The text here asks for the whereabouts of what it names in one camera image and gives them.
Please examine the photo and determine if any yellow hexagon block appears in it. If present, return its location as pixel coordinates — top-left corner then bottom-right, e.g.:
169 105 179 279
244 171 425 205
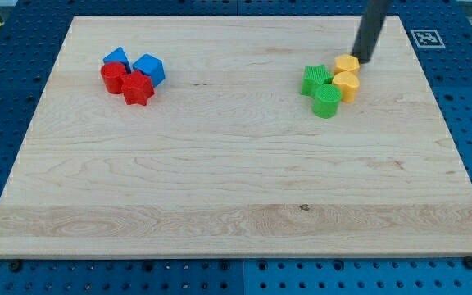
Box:
333 54 361 75

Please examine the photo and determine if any wooden board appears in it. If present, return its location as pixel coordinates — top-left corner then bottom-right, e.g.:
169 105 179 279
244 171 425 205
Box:
0 16 472 259

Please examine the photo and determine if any green cylinder block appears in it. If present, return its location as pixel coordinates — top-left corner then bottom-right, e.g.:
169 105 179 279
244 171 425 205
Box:
312 84 342 119

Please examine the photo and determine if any green star block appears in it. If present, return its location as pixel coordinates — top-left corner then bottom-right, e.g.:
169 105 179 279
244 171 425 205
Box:
301 65 334 97

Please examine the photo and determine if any red star block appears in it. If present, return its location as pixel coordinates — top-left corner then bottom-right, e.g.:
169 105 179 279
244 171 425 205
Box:
121 70 155 106

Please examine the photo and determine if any blue cube block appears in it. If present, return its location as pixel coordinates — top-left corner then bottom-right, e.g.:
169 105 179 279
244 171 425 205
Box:
133 54 166 87

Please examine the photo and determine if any yellow heart block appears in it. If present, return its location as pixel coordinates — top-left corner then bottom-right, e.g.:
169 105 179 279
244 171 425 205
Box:
332 71 361 103

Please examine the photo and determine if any red cylinder block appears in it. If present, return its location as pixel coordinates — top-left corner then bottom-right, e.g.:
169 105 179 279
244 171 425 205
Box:
100 61 127 94

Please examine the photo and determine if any blue triangle block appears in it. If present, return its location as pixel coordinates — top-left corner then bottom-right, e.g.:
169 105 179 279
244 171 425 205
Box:
102 47 131 73

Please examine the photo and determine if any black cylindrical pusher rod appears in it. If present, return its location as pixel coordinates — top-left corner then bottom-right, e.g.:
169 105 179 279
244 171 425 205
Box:
351 0 393 64

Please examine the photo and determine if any white fiducial marker tag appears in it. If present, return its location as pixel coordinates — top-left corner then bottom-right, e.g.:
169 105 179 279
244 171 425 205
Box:
411 29 445 48

